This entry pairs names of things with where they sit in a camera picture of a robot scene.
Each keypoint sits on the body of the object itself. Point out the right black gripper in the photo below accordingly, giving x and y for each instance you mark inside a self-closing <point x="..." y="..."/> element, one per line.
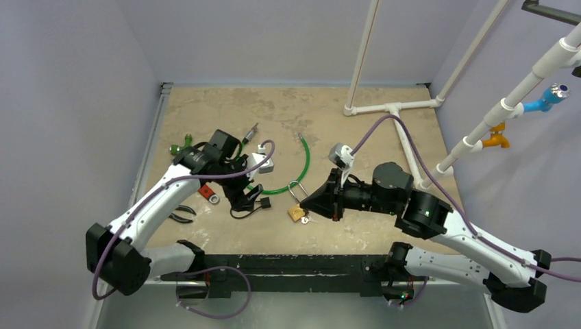
<point x="339" y="194"/>

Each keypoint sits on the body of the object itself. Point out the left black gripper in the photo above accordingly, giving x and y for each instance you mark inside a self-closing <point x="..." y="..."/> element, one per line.
<point x="237" y="197"/>

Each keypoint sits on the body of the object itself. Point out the brass padlock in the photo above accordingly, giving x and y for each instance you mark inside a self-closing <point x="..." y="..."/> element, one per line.
<point x="296" y="212"/>

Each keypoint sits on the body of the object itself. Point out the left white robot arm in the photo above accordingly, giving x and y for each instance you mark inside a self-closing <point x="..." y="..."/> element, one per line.
<point x="117" y="253"/>

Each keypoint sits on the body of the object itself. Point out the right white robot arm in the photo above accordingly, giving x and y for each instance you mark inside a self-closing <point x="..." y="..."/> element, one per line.
<point x="508" y="274"/>

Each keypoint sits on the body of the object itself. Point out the green pipe fitting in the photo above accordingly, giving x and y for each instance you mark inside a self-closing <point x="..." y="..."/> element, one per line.
<point x="175" y="149"/>

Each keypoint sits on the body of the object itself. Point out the orange tap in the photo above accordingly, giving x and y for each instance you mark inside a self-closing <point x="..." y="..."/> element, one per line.
<point x="497" y="138"/>

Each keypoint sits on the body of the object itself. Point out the blue tap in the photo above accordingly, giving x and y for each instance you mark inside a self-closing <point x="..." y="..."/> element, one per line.
<point x="553" y="95"/>

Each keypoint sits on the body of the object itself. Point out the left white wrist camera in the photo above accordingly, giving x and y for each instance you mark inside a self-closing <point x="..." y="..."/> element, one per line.
<point x="257" y="157"/>

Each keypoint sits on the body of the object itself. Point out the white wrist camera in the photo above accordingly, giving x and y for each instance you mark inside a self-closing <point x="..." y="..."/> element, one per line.
<point x="257" y="157"/>
<point x="341" y="155"/>

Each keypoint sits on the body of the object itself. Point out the red handled adjustable wrench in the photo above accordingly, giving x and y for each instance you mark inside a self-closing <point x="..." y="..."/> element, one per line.
<point x="207" y="193"/>

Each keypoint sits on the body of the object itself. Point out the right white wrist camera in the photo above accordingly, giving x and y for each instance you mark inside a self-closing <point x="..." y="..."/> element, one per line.
<point x="341" y="155"/>

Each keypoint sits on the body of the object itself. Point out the black handled pliers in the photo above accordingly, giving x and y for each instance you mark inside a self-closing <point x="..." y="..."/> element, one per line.
<point x="183" y="214"/>

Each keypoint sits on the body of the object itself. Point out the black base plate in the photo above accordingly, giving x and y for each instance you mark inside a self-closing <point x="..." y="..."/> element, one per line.
<point x="366" y="275"/>

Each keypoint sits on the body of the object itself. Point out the white pvc pipe frame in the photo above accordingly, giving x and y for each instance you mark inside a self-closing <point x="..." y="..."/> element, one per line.
<point x="564" y="54"/>

